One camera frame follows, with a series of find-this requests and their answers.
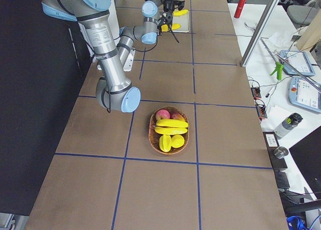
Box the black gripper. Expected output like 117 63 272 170
157 18 166 36
163 0 175 21

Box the yellow banana front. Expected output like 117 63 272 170
161 24 181 32

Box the yellow banana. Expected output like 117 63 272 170
161 24 181 32
154 126 188 135
156 119 189 128

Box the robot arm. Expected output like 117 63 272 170
42 0 170 113
141 0 175 23

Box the brown wicker basket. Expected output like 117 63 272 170
148 106 189 155

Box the white bear print tray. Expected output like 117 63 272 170
172 12 190 33

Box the red cylinder bottle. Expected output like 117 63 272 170
234 0 247 19

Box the pink apple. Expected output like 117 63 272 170
155 109 171 121

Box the dark red mango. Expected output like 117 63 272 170
171 112 186 122

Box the yellow lemon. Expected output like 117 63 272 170
171 135 185 148

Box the yellow star fruit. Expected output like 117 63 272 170
159 135 172 152

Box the black power strip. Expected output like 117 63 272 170
250 87 267 122

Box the teach pendant far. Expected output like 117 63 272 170
280 50 315 77

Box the teach pendant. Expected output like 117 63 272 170
288 77 320 114
280 50 315 77

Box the teach pendant near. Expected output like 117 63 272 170
288 77 320 114

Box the clear water bottle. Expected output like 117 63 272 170
274 113 303 139

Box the small metal cup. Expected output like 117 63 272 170
273 146 289 159

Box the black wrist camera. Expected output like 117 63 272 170
160 13 173 28
173 0 185 11

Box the aluminium frame post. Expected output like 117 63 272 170
240 0 280 67

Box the green handled reacher grabber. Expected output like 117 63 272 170
260 38 321 93

